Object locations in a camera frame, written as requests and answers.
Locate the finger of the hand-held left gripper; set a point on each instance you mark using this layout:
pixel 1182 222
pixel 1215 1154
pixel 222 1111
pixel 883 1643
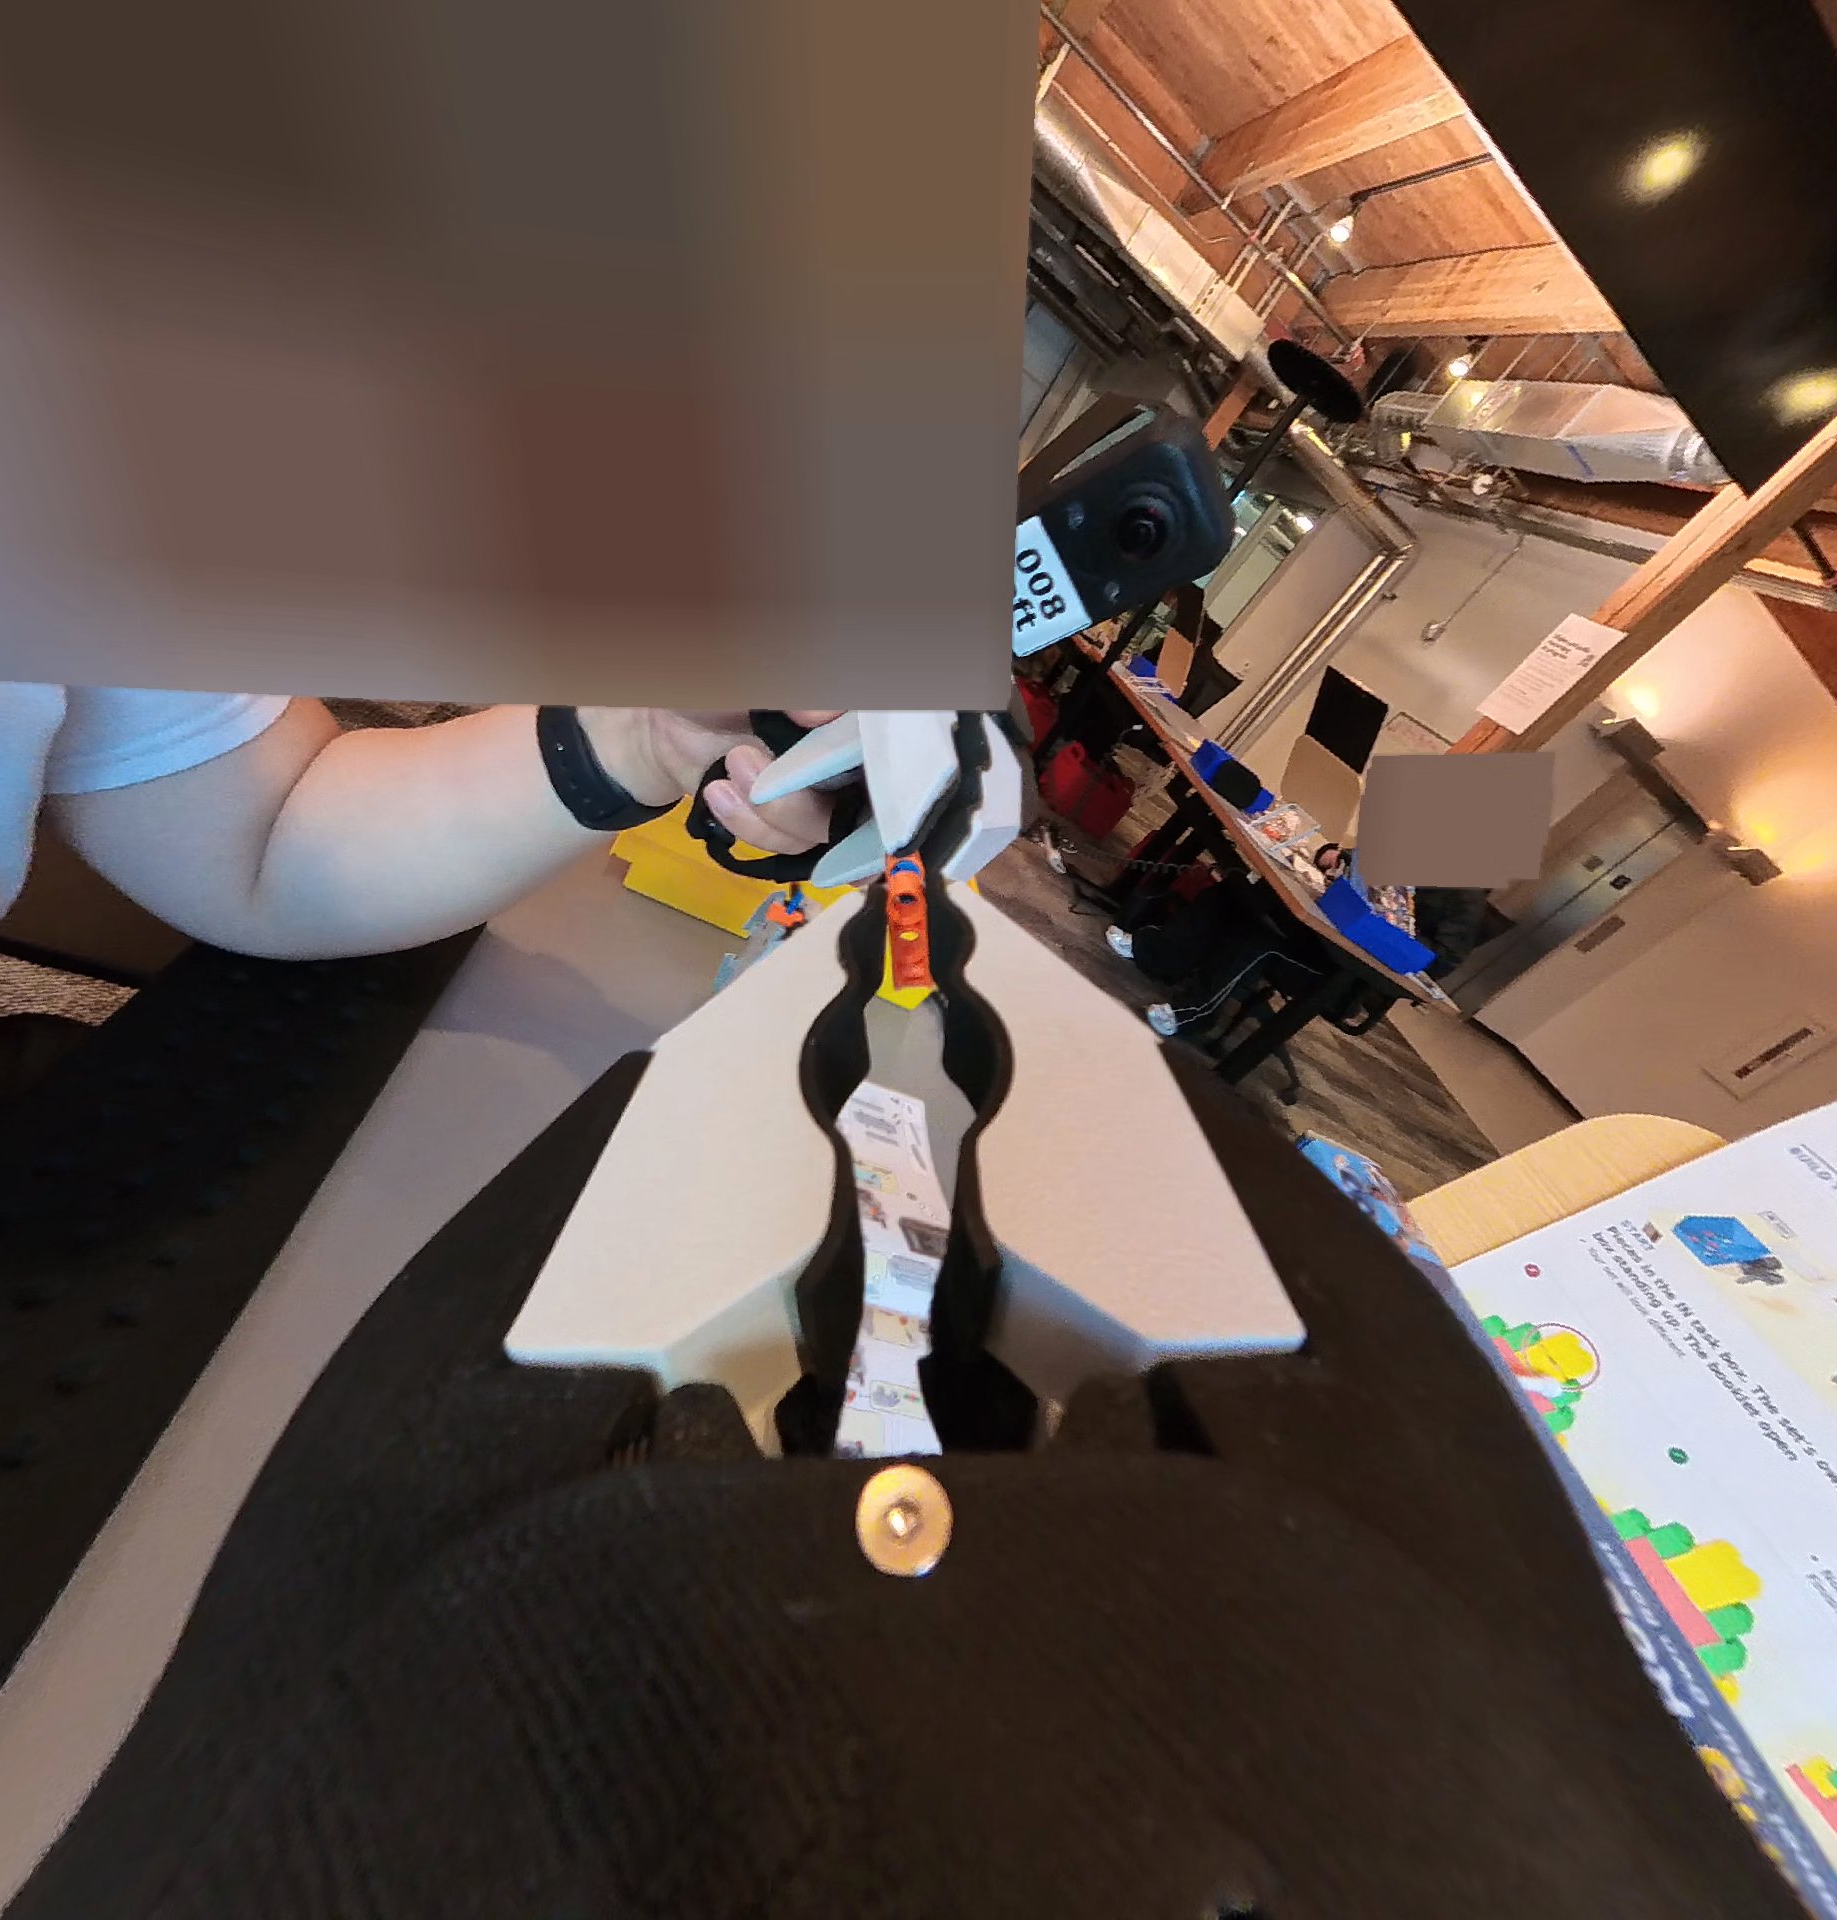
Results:
pixel 994 796
pixel 911 781

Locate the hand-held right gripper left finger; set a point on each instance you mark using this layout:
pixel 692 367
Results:
pixel 708 1200

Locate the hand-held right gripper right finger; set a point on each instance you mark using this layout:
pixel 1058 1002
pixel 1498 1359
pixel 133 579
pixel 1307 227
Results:
pixel 1128 1200

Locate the orange connector brick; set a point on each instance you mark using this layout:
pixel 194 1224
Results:
pixel 907 938

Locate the person's left forearm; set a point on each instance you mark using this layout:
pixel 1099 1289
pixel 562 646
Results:
pixel 407 840

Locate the grey desk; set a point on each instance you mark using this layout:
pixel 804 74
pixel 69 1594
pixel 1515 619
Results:
pixel 407 1200

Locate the white printed task sheet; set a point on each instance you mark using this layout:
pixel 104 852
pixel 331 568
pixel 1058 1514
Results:
pixel 1727 1351

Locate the person's left hand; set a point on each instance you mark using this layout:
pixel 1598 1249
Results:
pixel 662 750

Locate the red canister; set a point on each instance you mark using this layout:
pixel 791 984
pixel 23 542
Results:
pixel 1085 787

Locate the grey black brick model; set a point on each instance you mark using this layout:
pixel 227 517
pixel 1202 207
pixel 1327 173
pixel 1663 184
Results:
pixel 781 911

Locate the long background workbench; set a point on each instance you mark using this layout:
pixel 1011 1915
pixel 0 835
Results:
pixel 1174 716

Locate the instruction booklet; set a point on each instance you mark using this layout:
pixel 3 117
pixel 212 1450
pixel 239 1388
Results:
pixel 896 1276

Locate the blue toy box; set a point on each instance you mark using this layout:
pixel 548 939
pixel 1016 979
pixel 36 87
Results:
pixel 1353 1186

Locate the blue plastic bin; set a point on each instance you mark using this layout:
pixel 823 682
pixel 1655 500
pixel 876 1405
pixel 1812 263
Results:
pixel 1377 930
pixel 1232 781

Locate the black backpack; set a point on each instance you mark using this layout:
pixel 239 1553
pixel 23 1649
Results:
pixel 1211 960

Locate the yellow plastic parts bin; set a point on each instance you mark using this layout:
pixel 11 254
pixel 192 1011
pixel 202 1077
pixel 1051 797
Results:
pixel 678 885

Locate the black monitor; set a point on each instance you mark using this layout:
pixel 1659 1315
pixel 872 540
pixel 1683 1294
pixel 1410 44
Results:
pixel 1346 721

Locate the beige cardboard divider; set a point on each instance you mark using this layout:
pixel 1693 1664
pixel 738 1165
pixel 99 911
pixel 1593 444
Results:
pixel 1316 796

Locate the black wrist band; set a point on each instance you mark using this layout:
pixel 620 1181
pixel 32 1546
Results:
pixel 581 781

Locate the pale wooden board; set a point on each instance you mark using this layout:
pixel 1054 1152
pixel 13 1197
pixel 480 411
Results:
pixel 1562 1186

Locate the white paper notice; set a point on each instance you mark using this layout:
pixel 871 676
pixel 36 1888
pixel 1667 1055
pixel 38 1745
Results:
pixel 1549 671

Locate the black dotted mat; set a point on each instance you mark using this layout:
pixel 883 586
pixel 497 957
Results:
pixel 137 1276

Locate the large black screen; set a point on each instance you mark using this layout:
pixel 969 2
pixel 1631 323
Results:
pixel 1683 270

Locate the rectangular silver air duct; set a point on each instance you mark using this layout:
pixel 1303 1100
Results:
pixel 1547 428

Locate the metal wall fixture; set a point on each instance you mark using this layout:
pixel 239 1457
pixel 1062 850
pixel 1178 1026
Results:
pixel 1667 781

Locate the white wall vent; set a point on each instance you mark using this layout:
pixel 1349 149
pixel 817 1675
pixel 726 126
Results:
pixel 1772 1058

